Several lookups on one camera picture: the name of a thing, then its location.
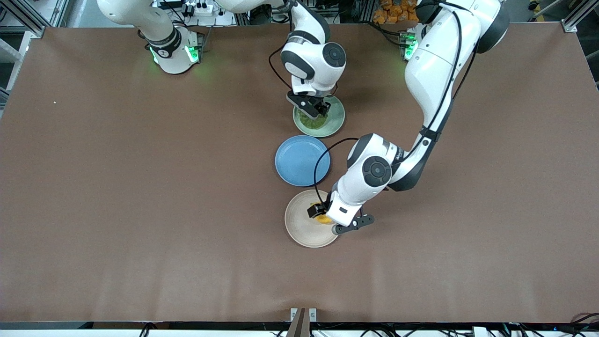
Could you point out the yellow lemon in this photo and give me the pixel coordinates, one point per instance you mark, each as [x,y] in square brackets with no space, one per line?
[323,218]

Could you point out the metal camera pole bracket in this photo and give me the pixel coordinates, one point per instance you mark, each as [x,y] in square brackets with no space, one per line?
[303,320]

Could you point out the blue plate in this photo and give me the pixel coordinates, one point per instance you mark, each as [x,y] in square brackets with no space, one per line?
[299,161]

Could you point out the beige plate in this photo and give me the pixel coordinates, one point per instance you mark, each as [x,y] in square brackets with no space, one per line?
[302,229]

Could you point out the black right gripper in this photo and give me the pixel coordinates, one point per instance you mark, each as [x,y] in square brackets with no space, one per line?
[317,106]

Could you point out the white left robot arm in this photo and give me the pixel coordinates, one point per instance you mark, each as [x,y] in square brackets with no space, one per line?
[435,70]

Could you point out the orange snack packets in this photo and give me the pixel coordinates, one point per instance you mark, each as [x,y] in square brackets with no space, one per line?
[395,11]

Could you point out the green lettuce leaf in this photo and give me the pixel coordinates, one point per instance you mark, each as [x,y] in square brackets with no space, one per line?
[311,122]

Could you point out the white power strip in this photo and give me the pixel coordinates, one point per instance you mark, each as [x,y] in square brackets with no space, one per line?
[201,8]

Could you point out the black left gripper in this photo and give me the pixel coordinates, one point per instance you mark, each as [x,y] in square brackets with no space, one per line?
[319,208]

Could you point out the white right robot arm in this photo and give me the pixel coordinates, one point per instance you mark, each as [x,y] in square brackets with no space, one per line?
[313,61]

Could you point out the aluminium frame profile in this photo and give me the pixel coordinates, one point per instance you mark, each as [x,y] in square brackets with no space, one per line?
[573,21]
[23,18]

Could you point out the light green plate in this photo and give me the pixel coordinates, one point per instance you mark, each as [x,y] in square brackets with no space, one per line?
[334,121]

